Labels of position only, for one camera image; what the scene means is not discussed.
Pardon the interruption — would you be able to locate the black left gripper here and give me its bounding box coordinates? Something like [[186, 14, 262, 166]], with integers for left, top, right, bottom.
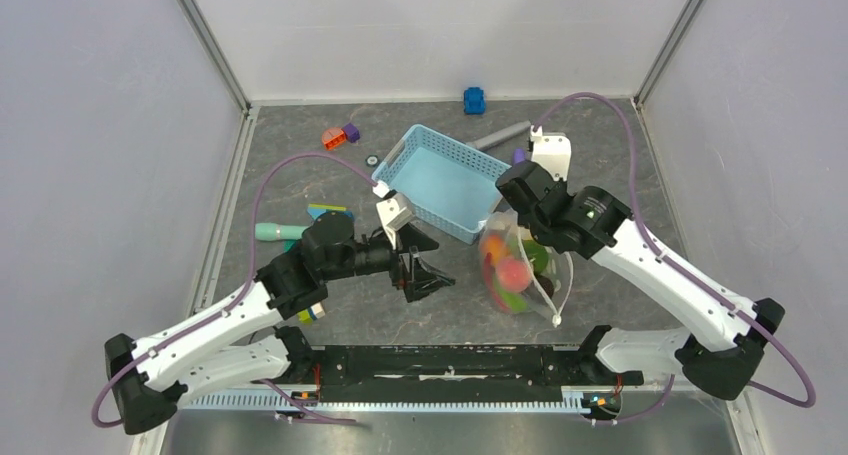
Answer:
[[322, 222, 455, 302]]

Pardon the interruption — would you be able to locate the orange red toy fruit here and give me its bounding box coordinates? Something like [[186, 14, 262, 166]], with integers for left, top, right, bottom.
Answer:
[[479, 233, 510, 267]]

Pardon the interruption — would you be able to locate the multicolour brick stack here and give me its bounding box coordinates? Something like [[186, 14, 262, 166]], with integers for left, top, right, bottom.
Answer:
[[306, 203, 355, 221]]

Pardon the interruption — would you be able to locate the blue toy brick car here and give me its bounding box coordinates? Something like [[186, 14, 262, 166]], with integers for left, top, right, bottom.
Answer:
[[463, 87, 486, 115]]

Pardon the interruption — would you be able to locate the purple toy brick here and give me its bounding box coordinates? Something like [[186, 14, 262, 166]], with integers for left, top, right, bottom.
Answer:
[[341, 123, 361, 143]]

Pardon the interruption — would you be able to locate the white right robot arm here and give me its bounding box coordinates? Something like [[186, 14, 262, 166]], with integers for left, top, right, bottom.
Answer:
[[495, 161, 785, 400]]

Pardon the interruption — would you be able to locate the clear polka dot zip bag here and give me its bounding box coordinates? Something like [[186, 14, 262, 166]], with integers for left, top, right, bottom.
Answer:
[[478, 211, 574, 327]]

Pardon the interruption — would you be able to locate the mint green toy microphone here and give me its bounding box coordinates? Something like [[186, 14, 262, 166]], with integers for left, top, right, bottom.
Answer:
[[254, 222, 307, 242]]

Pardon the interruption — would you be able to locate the green orange toy mango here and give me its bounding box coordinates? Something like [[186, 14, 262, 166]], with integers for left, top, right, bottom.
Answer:
[[522, 239, 550, 274]]

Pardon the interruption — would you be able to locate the pink toy peach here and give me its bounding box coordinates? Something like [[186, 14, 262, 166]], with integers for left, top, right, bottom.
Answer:
[[495, 257, 533, 293]]

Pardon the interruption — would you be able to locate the orange toy brick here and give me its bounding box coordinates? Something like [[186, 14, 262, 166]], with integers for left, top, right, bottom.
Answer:
[[321, 127, 347, 151]]

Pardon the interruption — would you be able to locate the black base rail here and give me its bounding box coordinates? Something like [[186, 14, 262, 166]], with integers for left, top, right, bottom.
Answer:
[[274, 345, 645, 403]]

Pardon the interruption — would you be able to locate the dark toy mangosteen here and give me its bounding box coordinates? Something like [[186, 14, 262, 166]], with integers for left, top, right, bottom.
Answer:
[[533, 273, 556, 300]]

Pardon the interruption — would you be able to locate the green toy cucumber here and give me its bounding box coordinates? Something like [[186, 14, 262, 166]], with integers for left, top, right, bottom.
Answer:
[[493, 286, 529, 314]]

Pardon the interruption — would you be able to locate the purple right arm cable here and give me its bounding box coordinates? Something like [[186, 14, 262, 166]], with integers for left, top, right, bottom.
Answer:
[[533, 92, 817, 427]]

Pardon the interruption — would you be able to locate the light blue plastic basket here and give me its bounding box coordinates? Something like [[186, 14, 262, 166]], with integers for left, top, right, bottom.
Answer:
[[372, 124, 510, 244]]

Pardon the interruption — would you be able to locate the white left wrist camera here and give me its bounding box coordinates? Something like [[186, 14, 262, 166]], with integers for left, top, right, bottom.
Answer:
[[372, 181, 415, 250]]

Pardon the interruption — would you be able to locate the green white brick block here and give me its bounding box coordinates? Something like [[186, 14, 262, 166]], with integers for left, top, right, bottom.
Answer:
[[297, 303, 326, 325]]

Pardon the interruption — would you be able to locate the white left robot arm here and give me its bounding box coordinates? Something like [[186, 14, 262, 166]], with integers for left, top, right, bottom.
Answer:
[[104, 211, 455, 435]]

